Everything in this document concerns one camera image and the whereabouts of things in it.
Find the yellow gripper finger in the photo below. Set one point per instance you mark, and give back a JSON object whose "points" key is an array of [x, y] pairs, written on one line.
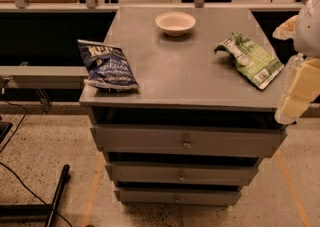
{"points": [[286, 30], [306, 85]]}

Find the white paper bowl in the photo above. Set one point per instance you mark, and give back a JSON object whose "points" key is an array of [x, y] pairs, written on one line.
{"points": [[175, 23]]}

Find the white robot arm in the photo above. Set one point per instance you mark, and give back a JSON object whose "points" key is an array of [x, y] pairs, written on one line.
{"points": [[307, 30]]}

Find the green chip bag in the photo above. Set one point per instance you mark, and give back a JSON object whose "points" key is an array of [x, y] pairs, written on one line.
{"points": [[251, 59]]}

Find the blue chip bag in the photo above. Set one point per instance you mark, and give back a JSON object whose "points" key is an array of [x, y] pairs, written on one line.
{"points": [[107, 66]]}

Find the grey drawer cabinet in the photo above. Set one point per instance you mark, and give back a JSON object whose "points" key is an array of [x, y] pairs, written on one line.
{"points": [[183, 83]]}

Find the middle grey drawer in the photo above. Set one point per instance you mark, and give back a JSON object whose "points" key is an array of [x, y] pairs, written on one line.
{"points": [[180, 174]]}

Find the grey drawer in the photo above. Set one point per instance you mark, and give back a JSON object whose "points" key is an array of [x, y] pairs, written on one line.
{"points": [[180, 174], [177, 196], [233, 142]]}

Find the top grey drawer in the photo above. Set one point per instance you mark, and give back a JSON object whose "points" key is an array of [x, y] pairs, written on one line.
{"points": [[233, 142]]}

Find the bottom grey drawer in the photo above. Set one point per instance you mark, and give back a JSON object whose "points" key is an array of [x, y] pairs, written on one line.
{"points": [[177, 196]]}

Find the black stand leg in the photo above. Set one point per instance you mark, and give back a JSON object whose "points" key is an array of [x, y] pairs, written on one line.
{"points": [[43, 212]]}

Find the grey metal rail beam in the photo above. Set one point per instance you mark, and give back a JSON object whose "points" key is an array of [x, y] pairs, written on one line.
{"points": [[43, 77]]}

